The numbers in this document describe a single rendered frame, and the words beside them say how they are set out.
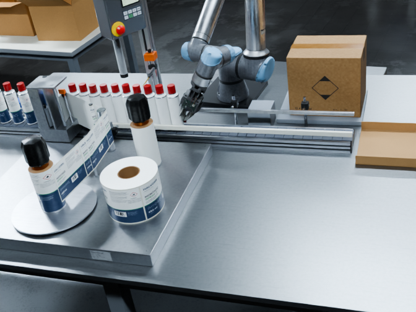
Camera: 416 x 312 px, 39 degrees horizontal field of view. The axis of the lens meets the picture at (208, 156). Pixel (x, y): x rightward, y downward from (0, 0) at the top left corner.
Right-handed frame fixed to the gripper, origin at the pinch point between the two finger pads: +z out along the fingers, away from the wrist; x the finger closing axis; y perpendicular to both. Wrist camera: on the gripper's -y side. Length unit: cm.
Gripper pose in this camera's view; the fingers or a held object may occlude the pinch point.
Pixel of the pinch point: (184, 117)
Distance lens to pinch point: 249.3
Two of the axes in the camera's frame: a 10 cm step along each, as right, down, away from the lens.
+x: 8.9, 4.6, -0.1
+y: -2.9, 5.4, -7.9
